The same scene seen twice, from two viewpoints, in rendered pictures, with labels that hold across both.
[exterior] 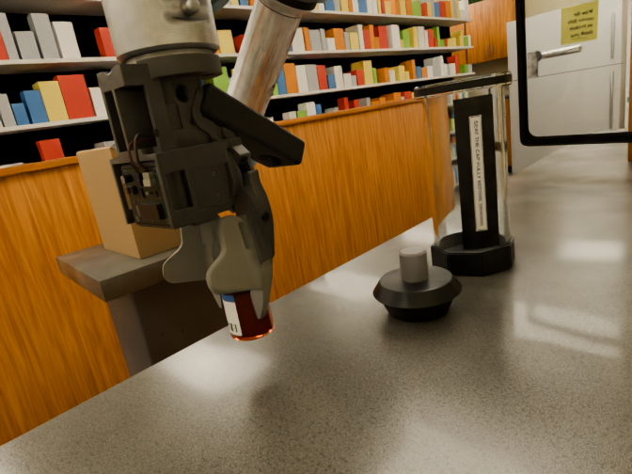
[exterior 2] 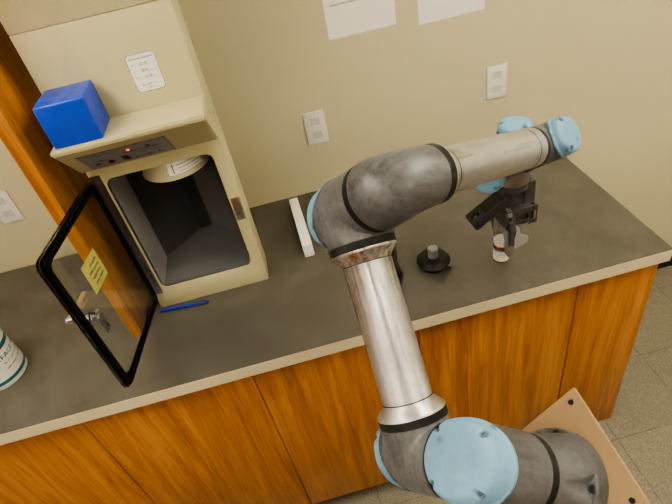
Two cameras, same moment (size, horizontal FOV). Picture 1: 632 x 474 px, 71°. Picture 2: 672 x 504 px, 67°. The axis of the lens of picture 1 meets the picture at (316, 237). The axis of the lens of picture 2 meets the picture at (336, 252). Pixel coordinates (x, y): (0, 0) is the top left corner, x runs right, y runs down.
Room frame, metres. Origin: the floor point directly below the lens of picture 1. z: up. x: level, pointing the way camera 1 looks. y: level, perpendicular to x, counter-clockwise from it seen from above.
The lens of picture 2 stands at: (1.39, 0.38, 1.92)
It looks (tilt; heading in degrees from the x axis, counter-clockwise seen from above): 39 degrees down; 220
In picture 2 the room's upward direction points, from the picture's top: 13 degrees counter-clockwise
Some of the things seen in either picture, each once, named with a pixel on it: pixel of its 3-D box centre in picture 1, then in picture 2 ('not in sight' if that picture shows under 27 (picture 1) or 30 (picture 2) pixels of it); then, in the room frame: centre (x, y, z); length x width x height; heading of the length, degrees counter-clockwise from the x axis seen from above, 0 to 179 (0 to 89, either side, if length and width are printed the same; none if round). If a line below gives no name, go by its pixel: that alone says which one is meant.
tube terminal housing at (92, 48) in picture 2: not in sight; (168, 158); (0.68, -0.72, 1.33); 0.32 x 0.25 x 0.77; 134
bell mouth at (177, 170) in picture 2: not in sight; (172, 154); (0.68, -0.68, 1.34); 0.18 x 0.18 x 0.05
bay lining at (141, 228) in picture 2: not in sight; (186, 200); (0.68, -0.71, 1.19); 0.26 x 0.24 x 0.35; 134
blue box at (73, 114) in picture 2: not in sight; (73, 114); (0.88, -0.66, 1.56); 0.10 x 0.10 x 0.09; 44
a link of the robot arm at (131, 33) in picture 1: (166, 32); (512, 173); (0.36, 0.08, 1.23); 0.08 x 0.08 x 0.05
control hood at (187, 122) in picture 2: not in sight; (139, 143); (0.81, -0.59, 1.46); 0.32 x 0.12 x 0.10; 134
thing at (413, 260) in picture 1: (415, 279); (433, 256); (0.43, -0.10, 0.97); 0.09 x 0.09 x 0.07
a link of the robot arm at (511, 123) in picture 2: not in sight; (513, 144); (0.37, 0.09, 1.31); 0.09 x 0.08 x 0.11; 174
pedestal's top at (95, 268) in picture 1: (153, 251); not in sight; (0.95, 0.36, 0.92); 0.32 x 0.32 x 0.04; 40
